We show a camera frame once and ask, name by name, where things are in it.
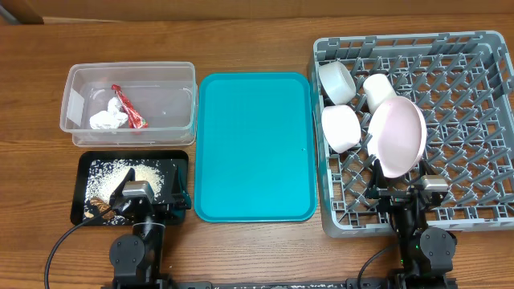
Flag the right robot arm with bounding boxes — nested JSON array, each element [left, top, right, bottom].
[[365, 160, 457, 288]]

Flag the clear plastic storage bin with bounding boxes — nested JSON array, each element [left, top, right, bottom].
[[59, 61, 198, 147]]

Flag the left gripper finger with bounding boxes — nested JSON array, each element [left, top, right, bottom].
[[111, 168, 135, 197], [172, 166, 190, 205]]

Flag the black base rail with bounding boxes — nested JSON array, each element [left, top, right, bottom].
[[101, 278, 459, 289]]

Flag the white cup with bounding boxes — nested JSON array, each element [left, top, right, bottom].
[[363, 74, 397, 114]]

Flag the black plastic tray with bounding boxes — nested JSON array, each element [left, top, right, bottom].
[[70, 150, 189, 226]]

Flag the brown food scrap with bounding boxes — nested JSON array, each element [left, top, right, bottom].
[[89, 197, 116, 221]]

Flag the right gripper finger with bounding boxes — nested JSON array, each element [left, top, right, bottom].
[[419, 160, 438, 178], [367, 159, 388, 192]]

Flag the grey dishwasher rack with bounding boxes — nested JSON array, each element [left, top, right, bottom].
[[309, 31, 513, 238]]

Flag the white pink plate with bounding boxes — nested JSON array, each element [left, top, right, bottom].
[[366, 96, 427, 178]]

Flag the red snack wrapper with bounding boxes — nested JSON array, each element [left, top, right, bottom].
[[111, 84, 149, 129]]

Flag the grey bowl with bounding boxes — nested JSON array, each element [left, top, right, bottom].
[[319, 61, 357, 105]]

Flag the white napkin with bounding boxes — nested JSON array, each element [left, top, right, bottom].
[[89, 97, 129, 129]]

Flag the pink bowl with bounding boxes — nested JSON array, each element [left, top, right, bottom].
[[321, 105, 361, 153]]

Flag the cardboard backdrop wall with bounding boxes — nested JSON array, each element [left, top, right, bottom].
[[1, 0, 513, 24]]

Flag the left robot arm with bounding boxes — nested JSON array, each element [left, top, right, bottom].
[[109, 165, 191, 288]]

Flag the teal serving tray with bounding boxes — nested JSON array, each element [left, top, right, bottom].
[[194, 72, 317, 222]]

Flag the pile of white rice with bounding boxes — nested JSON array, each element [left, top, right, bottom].
[[81, 159, 177, 221]]

